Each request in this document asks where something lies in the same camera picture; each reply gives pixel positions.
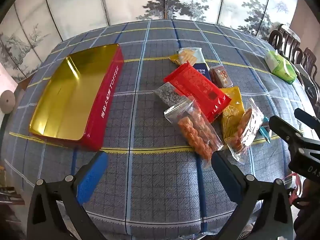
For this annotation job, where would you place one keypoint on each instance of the brown sesame cake box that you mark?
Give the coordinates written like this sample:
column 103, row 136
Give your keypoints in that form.
column 221, row 76

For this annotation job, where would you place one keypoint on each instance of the yellow snack packet gold print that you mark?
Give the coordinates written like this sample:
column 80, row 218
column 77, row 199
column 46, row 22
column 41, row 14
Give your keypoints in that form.
column 233, row 100

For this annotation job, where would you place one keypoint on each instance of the blue grey plaid tablecloth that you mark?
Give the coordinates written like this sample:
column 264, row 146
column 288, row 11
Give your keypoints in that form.
column 155, row 180

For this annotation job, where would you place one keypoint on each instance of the painted folding screen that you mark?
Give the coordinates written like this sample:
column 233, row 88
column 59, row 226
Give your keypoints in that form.
column 125, row 2

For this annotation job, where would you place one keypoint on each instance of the red snack packet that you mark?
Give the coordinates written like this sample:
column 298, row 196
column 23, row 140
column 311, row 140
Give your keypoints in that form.
column 197, row 87

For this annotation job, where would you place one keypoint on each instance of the white and blue cracker packet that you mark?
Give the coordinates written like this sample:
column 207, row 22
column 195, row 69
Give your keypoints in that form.
column 193, row 55

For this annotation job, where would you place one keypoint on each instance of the dark wooden chair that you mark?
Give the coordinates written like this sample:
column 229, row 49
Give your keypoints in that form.
column 308, row 67
column 285, row 37

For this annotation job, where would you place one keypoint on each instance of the clear packet of orange twists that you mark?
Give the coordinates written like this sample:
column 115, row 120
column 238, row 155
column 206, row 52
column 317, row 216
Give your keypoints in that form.
column 246, row 127
column 195, row 130

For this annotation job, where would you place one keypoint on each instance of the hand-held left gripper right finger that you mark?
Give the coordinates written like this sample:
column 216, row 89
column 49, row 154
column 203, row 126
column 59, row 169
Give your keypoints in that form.
column 225, row 172

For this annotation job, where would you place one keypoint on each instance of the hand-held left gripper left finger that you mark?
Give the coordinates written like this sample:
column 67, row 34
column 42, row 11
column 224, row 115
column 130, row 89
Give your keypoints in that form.
column 92, row 177

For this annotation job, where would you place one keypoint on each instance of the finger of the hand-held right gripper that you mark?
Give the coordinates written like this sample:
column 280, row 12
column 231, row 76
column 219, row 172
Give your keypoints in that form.
column 306, row 117
column 285, row 128

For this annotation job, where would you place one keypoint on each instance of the plain yellow snack packet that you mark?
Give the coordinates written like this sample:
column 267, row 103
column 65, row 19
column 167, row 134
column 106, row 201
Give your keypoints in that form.
column 173, row 58

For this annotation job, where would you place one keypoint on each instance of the green tissue pack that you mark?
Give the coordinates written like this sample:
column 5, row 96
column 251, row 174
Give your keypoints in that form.
column 281, row 66

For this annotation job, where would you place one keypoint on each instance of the round grey disc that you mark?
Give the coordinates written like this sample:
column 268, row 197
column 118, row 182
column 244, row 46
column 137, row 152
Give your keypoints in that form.
column 7, row 101

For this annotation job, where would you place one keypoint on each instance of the clear packet of grey sesame bar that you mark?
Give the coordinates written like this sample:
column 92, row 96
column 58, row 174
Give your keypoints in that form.
column 167, row 92

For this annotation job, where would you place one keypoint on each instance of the small light blue snack packet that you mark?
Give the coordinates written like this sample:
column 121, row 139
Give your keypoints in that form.
column 264, row 132

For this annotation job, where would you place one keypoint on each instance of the red tin box gold inside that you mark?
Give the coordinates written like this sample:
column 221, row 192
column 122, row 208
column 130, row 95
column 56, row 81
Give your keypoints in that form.
column 67, row 97

